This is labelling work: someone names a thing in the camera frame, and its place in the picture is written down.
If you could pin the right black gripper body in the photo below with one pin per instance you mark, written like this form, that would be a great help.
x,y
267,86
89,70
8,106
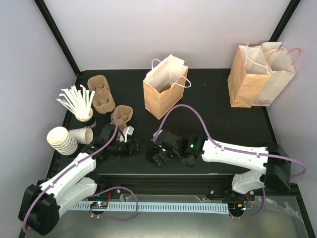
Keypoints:
x,y
165,159

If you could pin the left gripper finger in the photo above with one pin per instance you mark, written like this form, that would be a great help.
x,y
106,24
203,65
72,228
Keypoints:
x,y
139,151
140,145

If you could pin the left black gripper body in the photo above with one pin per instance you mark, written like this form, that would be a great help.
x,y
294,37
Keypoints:
x,y
130,151

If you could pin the black printed coffee cup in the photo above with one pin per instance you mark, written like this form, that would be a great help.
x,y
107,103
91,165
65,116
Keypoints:
x,y
151,154

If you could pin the kraft paper bag white handles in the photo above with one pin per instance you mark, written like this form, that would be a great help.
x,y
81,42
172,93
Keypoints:
x,y
164,85

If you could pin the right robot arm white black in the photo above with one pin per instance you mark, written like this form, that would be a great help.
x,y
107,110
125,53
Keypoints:
x,y
265,169

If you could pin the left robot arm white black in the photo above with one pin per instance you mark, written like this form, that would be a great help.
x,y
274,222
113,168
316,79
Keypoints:
x,y
43,205

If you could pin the stacked brown pulp cup carriers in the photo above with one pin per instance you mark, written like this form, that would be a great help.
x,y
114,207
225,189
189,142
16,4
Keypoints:
x,y
103,100

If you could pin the stack of white paper cups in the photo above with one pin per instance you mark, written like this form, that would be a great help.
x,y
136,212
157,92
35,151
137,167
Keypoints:
x,y
66,142

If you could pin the cup holding white straws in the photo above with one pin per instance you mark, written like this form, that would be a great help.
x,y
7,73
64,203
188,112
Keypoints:
x,y
79,103

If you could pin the tall kraft paper bag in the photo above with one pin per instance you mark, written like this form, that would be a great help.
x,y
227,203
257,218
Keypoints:
x,y
248,76

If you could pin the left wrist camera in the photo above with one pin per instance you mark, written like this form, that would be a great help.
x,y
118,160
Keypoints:
x,y
128,131

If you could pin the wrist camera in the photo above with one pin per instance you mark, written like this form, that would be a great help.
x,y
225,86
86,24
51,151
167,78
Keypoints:
x,y
155,135
128,131

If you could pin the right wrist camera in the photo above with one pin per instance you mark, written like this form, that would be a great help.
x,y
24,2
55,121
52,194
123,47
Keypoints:
x,y
155,135

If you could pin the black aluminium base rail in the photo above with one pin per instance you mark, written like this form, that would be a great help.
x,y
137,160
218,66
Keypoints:
x,y
210,186

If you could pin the light blue slotted cable duct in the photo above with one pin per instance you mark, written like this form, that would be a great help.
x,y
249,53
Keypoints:
x,y
215,208

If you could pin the white paper bag orange handles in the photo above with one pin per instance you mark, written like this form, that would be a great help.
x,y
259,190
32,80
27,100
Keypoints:
x,y
282,69

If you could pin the left black frame post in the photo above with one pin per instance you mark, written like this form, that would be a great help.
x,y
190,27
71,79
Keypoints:
x,y
42,7

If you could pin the black frame post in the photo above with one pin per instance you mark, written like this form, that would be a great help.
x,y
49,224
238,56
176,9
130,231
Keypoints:
x,y
289,11
42,7

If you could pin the right black frame post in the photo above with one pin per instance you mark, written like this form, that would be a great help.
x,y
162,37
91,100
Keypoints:
x,y
289,11

